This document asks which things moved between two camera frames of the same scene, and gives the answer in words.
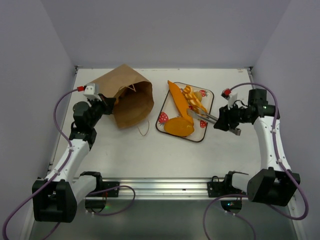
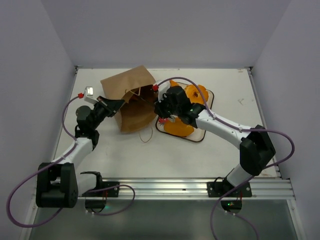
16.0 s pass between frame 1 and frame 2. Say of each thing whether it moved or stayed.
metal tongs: moved
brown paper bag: moved
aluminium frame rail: stayed
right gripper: moved
